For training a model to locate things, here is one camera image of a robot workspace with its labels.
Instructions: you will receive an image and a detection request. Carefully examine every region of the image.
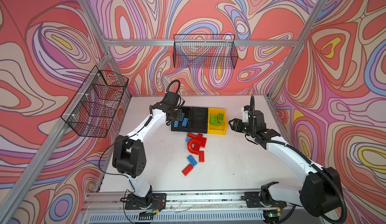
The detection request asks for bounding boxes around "green lego brick front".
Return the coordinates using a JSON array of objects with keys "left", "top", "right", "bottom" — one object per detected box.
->
[{"left": 217, "top": 113, "right": 224, "bottom": 124}]

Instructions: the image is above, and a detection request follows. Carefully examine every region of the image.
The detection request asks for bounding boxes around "green lego brick large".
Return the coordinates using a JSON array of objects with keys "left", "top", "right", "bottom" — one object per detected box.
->
[{"left": 210, "top": 114, "right": 220, "bottom": 126}]

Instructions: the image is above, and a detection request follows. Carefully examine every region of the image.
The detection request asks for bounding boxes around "red lego brick top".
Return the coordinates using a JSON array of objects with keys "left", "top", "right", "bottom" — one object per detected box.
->
[{"left": 196, "top": 134, "right": 207, "bottom": 148}]

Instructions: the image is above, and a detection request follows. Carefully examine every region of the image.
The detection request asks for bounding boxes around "red lego brick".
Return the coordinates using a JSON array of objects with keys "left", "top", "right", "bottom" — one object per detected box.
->
[
  {"left": 182, "top": 164, "right": 194, "bottom": 176},
  {"left": 199, "top": 151, "right": 205, "bottom": 163},
  {"left": 196, "top": 134, "right": 207, "bottom": 148}
]

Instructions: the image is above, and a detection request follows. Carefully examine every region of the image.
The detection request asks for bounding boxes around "red arch lego piece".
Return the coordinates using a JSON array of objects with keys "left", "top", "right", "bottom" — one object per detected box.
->
[{"left": 187, "top": 139, "right": 201, "bottom": 155}]

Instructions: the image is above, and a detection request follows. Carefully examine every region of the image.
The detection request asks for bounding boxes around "red lego brick front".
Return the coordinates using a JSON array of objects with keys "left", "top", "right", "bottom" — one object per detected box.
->
[{"left": 182, "top": 164, "right": 194, "bottom": 176}]

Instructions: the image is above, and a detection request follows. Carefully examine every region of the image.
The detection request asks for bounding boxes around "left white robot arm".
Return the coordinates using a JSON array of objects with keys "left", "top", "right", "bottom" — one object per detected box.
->
[{"left": 112, "top": 91, "right": 185, "bottom": 207}]

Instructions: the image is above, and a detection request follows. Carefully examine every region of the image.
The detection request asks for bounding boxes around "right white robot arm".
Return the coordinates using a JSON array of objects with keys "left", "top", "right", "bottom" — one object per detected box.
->
[{"left": 228, "top": 98, "right": 348, "bottom": 224}]

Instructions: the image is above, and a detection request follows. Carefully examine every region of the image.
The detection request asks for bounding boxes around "black plastic bin left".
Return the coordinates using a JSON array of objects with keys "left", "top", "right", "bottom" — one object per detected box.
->
[{"left": 171, "top": 106, "right": 192, "bottom": 132}]

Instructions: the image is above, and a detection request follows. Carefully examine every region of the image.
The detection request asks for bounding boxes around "black plastic bin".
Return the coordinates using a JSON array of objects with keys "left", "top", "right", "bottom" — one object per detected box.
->
[
  {"left": 171, "top": 106, "right": 192, "bottom": 132},
  {"left": 190, "top": 107, "right": 209, "bottom": 134}
]

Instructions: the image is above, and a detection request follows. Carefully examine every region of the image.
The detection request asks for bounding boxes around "black plastic bin middle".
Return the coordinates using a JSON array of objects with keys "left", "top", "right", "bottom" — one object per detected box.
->
[{"left": 190, "top": 107, "right": 209, "bottom": 134}]

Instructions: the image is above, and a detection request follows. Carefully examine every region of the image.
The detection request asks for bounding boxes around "yellow plastic bin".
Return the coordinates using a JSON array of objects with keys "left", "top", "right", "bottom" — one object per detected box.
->
[{"left": 207, "top": 108, "right": 227, "bottom": 135}]

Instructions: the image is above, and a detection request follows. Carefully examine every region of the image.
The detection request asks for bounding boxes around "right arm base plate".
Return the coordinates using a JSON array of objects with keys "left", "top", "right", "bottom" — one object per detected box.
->
[{"left": 241, "top": 191, "right": 287, "bottom": 208}]

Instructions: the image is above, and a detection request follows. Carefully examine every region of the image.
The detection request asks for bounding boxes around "black wire basket back wall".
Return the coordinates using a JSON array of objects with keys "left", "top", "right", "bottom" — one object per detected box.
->
[{"left": 172, "top": 34, "right": 239, "bottom": 69}]

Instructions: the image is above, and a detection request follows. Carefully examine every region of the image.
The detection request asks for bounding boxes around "black wire basket wall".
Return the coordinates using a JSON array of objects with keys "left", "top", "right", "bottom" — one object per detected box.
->
[
  {"left": 61, "top": 66, "right": 128, "bottom": 138},
  {"left": 172, "top": 34, "right": 239, "bottom": 69}
]

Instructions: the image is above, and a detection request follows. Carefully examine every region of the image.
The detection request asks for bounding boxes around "black wire basket left wall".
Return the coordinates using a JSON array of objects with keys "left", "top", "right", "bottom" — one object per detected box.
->
[{"left": 61, "top": 66, "right": 128, "bottom": 138}]

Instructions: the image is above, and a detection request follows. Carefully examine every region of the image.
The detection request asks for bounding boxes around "aluminium front rail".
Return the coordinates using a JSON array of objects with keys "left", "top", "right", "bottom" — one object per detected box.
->
[{"left": 75, "top": 189, "right": 324, "bottom": 224}]

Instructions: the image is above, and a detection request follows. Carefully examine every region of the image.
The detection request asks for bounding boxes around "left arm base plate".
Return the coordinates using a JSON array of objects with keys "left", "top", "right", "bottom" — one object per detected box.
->
[{"left": 124, "top": 193, "right": 167, "bottom": 211}]

